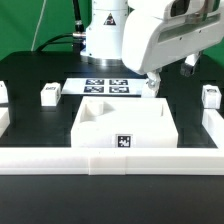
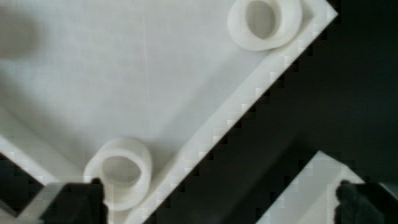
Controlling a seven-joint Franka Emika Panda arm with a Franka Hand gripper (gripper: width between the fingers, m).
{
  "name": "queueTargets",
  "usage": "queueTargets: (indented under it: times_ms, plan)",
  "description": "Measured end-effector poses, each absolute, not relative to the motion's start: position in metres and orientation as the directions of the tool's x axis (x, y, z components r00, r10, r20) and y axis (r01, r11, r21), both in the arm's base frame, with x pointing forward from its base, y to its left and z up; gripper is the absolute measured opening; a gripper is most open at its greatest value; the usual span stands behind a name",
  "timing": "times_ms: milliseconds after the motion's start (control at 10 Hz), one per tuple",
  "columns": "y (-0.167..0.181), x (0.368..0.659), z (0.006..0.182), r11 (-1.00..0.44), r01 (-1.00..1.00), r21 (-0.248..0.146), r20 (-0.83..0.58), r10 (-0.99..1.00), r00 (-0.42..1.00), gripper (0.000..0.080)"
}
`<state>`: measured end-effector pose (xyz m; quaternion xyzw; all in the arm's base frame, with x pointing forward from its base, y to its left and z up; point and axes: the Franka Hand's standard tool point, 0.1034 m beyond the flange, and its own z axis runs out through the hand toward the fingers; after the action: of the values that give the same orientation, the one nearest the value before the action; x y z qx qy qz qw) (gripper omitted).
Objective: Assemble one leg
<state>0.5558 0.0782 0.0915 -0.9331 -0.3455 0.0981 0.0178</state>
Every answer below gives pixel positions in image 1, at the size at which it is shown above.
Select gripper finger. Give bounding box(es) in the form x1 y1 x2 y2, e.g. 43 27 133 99
147 69 161 90
180 51 202 77

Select white square tabletop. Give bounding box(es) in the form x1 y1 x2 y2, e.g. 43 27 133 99
71 96 178 148

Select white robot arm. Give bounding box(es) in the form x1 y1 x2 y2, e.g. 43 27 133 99
81 0 224 85

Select apriltag base sheet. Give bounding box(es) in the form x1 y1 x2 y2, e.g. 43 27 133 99
62 78 145 96

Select white right obstacle wall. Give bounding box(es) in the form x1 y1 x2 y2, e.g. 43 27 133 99
202 109 224 150

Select white obstacle wall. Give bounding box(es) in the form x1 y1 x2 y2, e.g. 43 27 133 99
0 148 224 175
0 108 10 137
202 109 224 150

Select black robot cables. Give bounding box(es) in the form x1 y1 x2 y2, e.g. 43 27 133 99
35 0 88 53

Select white front obstacle wall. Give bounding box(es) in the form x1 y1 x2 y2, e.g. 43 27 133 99
0 148 224 175

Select white cord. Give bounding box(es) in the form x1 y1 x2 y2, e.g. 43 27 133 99
31 0 47 52

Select white left obstacle wall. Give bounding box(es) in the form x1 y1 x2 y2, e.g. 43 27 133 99
0 108 10 137

